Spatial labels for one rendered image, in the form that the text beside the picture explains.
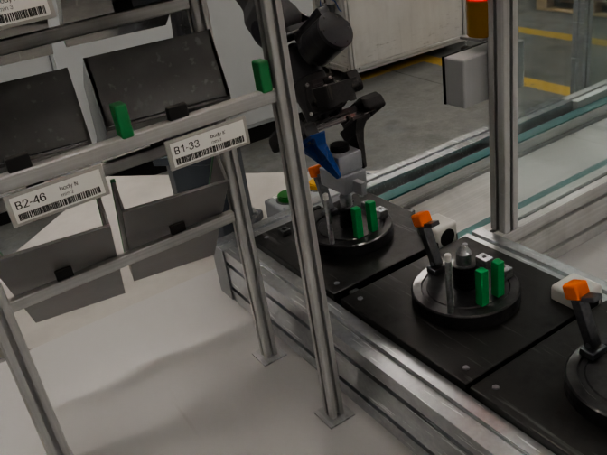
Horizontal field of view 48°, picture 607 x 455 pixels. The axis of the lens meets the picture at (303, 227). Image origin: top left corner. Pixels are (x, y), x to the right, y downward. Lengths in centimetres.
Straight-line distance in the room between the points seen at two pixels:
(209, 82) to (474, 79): 43
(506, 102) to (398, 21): 447
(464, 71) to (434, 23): 470
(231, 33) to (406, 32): 176
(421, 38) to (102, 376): 478
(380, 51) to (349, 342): 460
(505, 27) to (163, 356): 70
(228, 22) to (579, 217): 319
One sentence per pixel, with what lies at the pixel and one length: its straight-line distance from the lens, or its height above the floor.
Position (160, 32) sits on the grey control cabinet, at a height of 80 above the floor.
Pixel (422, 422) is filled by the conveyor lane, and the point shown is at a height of 93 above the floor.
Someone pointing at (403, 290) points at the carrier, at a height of 97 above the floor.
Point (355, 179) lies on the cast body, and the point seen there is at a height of 108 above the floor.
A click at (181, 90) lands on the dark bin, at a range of 72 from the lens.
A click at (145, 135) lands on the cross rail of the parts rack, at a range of 66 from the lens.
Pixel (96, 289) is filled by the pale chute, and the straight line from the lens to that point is 99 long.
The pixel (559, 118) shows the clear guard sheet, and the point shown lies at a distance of 115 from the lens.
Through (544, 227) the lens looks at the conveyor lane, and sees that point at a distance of 119.
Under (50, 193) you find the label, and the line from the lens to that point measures 64.
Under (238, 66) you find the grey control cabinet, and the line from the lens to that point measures 424.
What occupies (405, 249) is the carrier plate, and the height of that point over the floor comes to 97.
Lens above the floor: 151
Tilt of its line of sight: 28 degrees down
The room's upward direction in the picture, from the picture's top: 9 degrees counter-clockwise
